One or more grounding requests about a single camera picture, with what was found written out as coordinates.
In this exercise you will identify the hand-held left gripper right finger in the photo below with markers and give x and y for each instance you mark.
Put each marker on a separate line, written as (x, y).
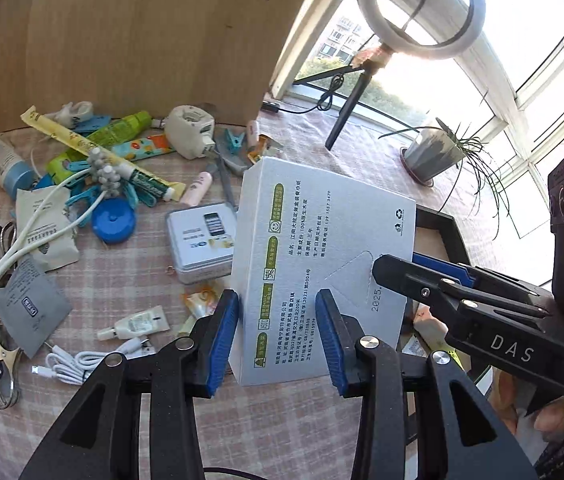
(332, 340)

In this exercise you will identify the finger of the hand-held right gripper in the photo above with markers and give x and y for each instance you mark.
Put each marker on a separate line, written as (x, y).
(441, 267)
(401, 275)

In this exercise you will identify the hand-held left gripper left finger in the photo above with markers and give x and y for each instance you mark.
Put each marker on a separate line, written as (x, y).
(222, 340)

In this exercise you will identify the orange white coffee sachet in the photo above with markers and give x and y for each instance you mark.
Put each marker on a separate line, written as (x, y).
(199, 302)

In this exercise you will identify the black storage box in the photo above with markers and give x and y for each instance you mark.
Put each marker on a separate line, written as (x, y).
(436, 217)

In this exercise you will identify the small white cream tube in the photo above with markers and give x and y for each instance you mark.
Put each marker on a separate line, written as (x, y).
(142, 322)

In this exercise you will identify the silver tin box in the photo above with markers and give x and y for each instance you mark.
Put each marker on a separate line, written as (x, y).
(197, 245)

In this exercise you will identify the white tissue box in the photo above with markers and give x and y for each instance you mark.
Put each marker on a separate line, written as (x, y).
(312, 220)

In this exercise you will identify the white beaded massager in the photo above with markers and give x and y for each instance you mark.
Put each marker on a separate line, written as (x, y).
(104, 170)

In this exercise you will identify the white round gadget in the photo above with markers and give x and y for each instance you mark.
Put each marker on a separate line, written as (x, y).
(187, 132)

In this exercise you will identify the person's right hand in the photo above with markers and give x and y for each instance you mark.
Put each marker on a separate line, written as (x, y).
(506, 395)

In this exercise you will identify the orange snack packet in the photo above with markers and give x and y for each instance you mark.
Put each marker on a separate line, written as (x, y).
(429, 325)

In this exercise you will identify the pink checked tablecloth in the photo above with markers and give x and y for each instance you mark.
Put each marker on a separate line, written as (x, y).
(127, 290)

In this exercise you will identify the potted spider plant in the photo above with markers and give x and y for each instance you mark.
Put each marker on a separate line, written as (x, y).
(431, 155)

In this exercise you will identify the small pink bottle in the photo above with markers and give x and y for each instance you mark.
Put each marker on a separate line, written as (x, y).
(197, 187)

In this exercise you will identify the blue grey nail file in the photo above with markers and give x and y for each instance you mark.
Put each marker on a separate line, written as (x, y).
(227, 185)

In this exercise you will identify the blue round tape measure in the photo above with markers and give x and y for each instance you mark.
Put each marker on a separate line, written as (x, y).
(114, 222)

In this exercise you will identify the blue clothes peg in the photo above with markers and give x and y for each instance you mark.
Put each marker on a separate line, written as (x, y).
(139, 195)
(79, 166)

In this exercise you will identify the grey plastic tool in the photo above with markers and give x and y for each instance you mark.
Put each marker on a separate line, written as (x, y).
(237, 164)

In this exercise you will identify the orange sauce sachet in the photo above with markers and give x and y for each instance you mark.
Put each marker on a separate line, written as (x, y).
(264, 147)

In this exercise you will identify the grey foil sachet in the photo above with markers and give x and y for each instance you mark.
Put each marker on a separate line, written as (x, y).
(32, 310)

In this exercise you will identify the light blue plastic clip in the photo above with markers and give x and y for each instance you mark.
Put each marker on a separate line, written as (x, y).
(87, 199)

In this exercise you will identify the teal clothes peg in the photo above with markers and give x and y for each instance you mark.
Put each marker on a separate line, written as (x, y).
(232, 140)

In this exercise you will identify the white paper sachet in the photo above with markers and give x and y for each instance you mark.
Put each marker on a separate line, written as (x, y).
(44, 240)

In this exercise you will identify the white lip balm stick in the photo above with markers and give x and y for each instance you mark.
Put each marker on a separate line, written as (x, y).
(253, 132)

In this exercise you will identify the colourful printed toothpaste tube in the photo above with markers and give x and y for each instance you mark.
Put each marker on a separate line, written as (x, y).
(147, 147)

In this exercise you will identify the white dotted tube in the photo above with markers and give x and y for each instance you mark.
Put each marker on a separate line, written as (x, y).
(158, 122)

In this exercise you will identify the lime green tube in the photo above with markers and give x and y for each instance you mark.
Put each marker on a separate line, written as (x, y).
(117, 130)

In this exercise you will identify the blue plastic piece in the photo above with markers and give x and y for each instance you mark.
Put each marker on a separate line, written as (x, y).
(46, 181)

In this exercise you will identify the yellow toothbrush packet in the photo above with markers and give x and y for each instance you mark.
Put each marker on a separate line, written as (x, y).
(62, 132)

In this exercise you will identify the white crumpled wrapper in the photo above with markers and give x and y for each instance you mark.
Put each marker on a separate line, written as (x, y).
(74, 112)

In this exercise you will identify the white bottle with blue cap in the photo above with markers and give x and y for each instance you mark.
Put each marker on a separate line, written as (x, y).
(4, 160)

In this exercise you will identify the light wooden board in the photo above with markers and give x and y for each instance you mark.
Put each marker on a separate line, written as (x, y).
(137, 35)

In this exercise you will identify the white window frame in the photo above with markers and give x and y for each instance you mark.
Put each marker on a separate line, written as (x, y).
(491, 85)

